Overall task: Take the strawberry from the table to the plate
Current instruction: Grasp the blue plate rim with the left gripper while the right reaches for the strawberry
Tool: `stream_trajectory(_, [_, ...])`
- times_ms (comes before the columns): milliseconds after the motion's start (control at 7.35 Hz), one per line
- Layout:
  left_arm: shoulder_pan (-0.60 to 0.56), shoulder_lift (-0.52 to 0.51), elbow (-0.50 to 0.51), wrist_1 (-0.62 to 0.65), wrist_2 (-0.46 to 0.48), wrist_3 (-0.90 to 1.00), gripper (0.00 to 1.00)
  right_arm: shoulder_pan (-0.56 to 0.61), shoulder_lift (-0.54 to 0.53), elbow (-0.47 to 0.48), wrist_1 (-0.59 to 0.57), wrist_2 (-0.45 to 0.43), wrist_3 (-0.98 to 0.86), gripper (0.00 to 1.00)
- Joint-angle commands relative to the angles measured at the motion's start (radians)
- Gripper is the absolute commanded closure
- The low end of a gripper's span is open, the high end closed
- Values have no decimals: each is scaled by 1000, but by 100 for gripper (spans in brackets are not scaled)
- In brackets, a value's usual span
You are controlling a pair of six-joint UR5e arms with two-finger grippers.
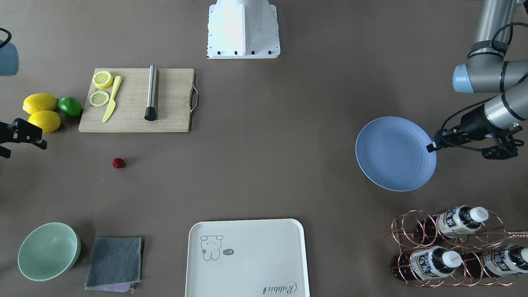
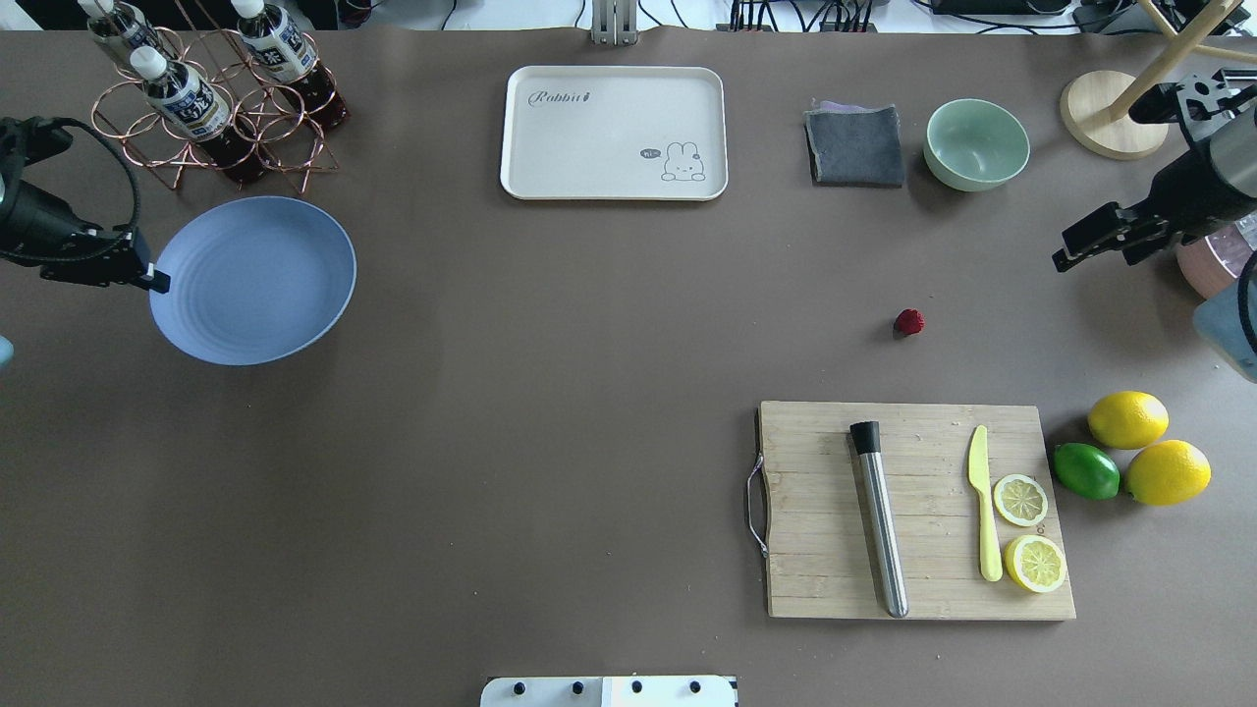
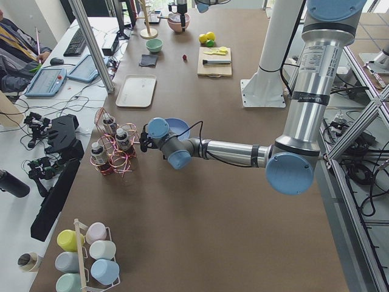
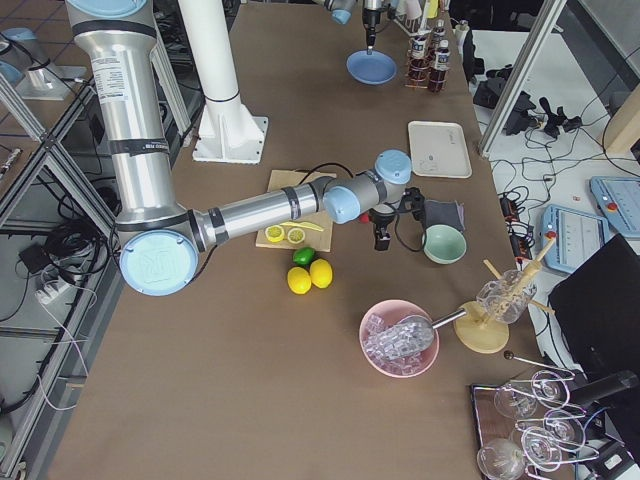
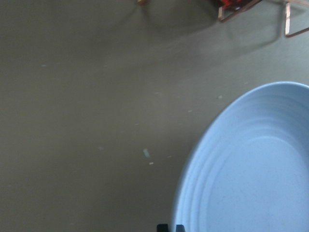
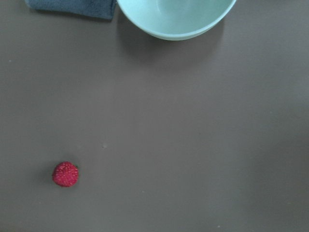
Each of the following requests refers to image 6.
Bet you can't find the red strawberry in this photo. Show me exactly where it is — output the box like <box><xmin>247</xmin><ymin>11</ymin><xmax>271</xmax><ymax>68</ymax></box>
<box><xmin>52</xmin><ymin>161</ymin><xmax>79</xmax><ymax>188</ymax></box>

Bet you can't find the grey folded cloth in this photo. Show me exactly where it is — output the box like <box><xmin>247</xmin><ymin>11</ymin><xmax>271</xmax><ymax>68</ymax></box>
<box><xmin>25</xmin><ymin>0</ymin><xmax>117</xmax><ymax>20</ymax></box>

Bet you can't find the mint green bowl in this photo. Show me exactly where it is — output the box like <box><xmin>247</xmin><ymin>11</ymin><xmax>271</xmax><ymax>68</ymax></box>
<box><xmin>117</xmin><ymin>0</ymin><xmax>236</xmax><ymax>41</ymax></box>

